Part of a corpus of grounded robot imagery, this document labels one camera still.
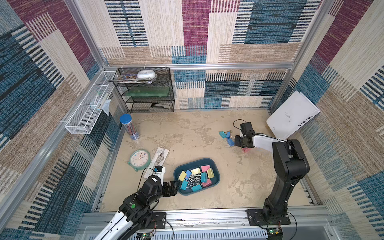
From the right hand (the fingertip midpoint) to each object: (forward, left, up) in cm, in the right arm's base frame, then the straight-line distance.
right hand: (237, 140), depth 102 cm
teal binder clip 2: (-25, +24, +3) cm, 35 cm away
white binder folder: (+6, -31, +21) cm, 38 cm away
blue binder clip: (-24, +33, +2) cm, 41 cm away
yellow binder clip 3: (-25, +36, +3) cm, 44 cm away
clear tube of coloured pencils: (+1, +68, +21) cm, 71 cm away
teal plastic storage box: (-24, +28, +1) cm, 37 cm away
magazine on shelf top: (+23, +66, +34) cm, 78 cm away
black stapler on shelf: (+25, +57, +10) cm, 63 cm away
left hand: (-30, +40, +6) cm, 50 cm away
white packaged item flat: (-14, +52, 0) cm, 54 cm away
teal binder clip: (-29, +35, 0) cm, 45 cm away
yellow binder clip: (-23, +20, +3) cm, 31 cm away
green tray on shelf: (+25, +57, +23) cm, 67 cm away
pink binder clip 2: (-7, -4, 0) cm, 8 cm away
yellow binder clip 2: (-22, +28, +3) cm, 36 cm away
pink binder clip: (-29, +22, +1) cm, 36 cm away
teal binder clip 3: (-31, +28, +1) cm, 42 cm away
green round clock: (-14, +62, +3) cm, 64 cm away
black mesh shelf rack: (+32, +70, +6) cm, 77 cm away
